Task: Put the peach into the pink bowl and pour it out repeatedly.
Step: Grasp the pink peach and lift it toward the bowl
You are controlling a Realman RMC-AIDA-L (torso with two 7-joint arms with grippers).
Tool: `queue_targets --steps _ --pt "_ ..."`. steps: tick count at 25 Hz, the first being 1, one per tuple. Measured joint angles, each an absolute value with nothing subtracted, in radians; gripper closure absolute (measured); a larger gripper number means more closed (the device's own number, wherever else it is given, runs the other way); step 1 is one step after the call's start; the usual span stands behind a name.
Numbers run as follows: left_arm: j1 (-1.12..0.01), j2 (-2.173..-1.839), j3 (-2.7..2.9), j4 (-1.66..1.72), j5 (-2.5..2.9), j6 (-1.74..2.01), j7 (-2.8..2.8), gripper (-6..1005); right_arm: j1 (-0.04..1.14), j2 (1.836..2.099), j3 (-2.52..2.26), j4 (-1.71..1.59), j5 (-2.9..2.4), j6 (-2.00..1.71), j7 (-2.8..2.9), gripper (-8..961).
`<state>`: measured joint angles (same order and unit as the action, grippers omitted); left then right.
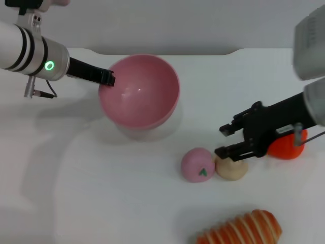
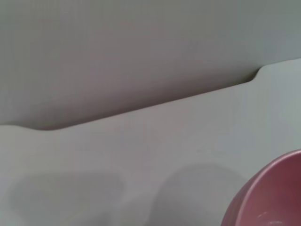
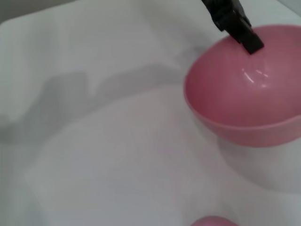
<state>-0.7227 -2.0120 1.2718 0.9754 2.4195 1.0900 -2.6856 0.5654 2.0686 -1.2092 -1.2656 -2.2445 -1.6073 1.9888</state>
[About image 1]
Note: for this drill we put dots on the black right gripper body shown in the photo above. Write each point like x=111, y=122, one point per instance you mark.
x=274, y=122

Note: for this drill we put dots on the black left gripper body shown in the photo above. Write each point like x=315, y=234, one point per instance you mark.
x=83, y=71

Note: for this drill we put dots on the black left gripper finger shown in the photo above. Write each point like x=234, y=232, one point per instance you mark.
x=108, y=78

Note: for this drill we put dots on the orange white striped bread toy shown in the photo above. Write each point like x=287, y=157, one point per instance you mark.
x=241, y=227

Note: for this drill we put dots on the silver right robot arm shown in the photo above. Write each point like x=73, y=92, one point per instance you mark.
x=316, y=101

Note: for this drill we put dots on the pink plastic bowl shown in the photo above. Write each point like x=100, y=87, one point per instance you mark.
x=142, y=96

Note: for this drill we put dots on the grey right wrist camera block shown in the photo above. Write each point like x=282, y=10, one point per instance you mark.
x=311, y=43

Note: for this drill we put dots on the silver camera mount bracket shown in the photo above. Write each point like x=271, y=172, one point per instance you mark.
x=33, y=23

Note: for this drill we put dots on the pink peach toy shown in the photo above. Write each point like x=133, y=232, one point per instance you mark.
x=196, y=165

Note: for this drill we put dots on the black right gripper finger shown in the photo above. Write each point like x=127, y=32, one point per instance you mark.
x=227, y=129
x=236, y=151

